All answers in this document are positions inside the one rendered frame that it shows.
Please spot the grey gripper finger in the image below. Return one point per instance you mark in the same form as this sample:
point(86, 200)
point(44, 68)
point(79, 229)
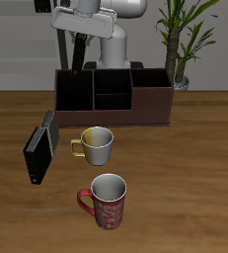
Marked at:
point(75, 35)
point(89, 38)

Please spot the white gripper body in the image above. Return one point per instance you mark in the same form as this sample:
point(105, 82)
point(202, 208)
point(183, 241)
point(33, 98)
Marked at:
point(86, 23)

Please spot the slim black book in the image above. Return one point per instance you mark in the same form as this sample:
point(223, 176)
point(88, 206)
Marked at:
point(78, 54)

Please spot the black book with grey cover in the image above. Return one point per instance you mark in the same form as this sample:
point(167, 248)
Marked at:
point(51, 128)

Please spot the thick black book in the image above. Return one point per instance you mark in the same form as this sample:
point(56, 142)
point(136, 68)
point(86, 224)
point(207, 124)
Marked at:
point(38, 158)

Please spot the dark brown desk caddy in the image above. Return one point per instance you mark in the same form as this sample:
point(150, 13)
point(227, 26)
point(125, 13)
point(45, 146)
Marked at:
point(150, 105)

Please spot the red patterned mug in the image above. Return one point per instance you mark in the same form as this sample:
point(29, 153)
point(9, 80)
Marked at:
point(109, 202)

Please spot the small dark box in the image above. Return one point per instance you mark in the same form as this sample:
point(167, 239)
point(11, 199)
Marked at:
point(42, 5)

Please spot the yellow and white mug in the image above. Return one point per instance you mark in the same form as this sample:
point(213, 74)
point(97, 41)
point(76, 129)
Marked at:
point(97, 146)

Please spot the green pot plant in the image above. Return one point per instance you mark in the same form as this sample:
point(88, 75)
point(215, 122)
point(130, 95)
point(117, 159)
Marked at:
point(173, 46)

